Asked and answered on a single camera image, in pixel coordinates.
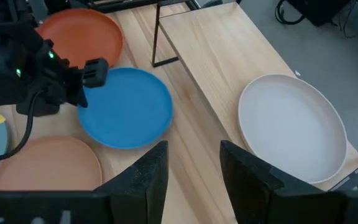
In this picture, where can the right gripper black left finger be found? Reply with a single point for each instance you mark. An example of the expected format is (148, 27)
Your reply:
(135, 186)

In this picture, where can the peach tan plate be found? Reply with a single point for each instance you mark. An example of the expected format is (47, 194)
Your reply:
(42, 168)

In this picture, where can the white paper scrap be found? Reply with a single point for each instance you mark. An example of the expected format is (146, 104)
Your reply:
(297, 73)

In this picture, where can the white plate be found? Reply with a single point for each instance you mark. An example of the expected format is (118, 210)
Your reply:
(291, 127)

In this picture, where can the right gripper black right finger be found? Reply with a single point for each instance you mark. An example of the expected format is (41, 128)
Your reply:
(247, 186)

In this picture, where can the blue plate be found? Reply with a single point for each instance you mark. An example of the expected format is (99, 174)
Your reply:
(129, 109)

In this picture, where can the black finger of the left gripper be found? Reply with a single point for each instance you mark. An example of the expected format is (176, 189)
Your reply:
(39, 105)
(78, 97)

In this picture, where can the wooden shelf with black frame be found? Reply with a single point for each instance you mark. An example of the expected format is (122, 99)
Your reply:
(222, 46)

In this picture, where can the orange plate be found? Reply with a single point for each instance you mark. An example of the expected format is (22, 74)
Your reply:
(82, 34)

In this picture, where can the black equipment box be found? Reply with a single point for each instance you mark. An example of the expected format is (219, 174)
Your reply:
(319, 11)

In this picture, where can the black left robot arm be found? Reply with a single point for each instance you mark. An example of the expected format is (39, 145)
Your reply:
(2, 53)

